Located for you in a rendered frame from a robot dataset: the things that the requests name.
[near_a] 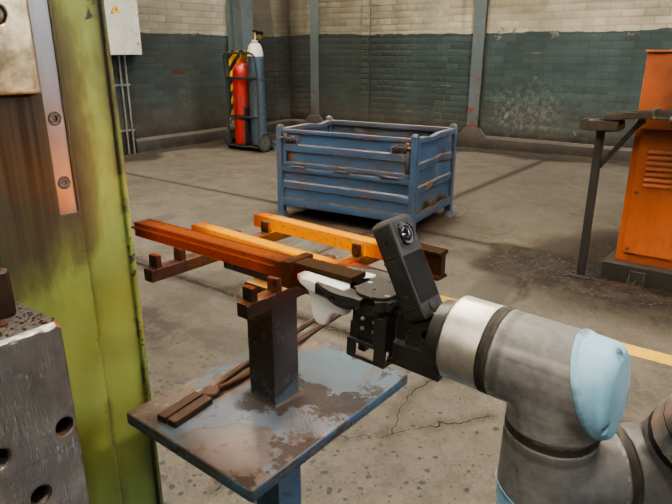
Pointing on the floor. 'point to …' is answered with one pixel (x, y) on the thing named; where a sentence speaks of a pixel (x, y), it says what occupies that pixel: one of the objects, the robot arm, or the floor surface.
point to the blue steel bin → (366, 168)
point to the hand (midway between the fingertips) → (310, 270)
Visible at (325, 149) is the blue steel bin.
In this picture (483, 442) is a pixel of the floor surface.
